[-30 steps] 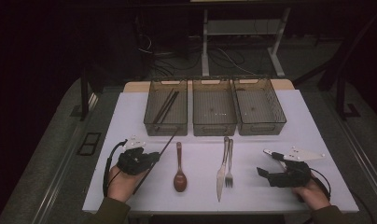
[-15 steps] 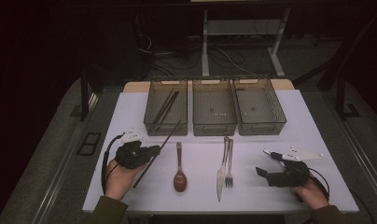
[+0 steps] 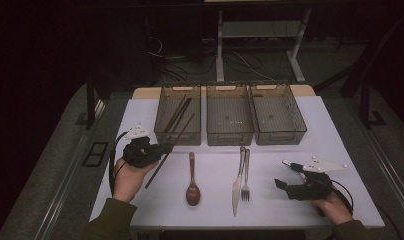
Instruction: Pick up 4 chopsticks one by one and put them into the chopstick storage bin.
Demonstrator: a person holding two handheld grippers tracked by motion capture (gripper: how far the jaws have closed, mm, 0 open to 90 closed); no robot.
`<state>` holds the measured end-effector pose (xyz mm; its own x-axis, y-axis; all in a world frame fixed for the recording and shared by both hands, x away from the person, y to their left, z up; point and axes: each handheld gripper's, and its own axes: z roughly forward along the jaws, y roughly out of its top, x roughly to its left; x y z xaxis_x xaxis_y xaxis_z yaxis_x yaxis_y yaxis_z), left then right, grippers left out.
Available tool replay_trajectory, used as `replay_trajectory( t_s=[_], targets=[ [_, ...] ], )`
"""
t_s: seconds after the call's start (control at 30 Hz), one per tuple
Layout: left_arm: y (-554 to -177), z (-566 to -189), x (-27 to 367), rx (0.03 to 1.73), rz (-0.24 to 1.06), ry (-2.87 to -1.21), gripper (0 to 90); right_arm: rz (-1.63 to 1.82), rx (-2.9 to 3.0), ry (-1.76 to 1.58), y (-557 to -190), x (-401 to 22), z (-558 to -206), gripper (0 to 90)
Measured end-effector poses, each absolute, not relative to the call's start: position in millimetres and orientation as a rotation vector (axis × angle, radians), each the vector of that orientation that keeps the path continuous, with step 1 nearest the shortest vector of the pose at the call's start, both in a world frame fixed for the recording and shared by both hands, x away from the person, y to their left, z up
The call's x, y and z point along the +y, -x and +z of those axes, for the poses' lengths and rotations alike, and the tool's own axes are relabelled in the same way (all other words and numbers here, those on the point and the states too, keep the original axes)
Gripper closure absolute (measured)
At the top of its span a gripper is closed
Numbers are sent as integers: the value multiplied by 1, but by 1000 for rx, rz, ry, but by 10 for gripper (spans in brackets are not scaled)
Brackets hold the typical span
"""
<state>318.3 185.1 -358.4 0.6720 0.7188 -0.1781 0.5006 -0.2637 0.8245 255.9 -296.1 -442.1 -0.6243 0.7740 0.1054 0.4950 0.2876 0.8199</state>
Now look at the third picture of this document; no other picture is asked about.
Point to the white table board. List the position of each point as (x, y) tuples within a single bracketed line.
[(216, 210)]

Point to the brown wooden chopstick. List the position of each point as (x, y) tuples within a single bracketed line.
[(175, 113), (155, 173)]

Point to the person's right hand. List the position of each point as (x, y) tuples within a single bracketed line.
[(336, 210)]

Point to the dark metal stand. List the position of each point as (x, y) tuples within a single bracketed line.
[(365, 100)]

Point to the steel fork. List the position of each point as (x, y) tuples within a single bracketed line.
[(246, 186)]

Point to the metal floor rail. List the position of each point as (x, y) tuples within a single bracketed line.
[(61, 200), (390, 173)]

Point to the white metal stand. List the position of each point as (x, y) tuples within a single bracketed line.
[(219, 50)]

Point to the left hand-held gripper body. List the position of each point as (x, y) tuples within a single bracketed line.
[(140, 153)]

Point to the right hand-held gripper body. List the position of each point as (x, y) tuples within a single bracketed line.
[(313, 190)]

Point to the smoky clear plastic bin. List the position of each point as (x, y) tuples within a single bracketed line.
[(163, 110), (276, 116), (230, 116)]

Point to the person's left hand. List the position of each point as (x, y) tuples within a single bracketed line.
[(128, 181)]

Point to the black chopstick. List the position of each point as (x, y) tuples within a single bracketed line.
[(181, 115), (184, 115)]

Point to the brown wooden spoon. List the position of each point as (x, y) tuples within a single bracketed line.
[(192, 195)]

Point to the steel table knife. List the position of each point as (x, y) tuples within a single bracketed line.
[(236, 193)]

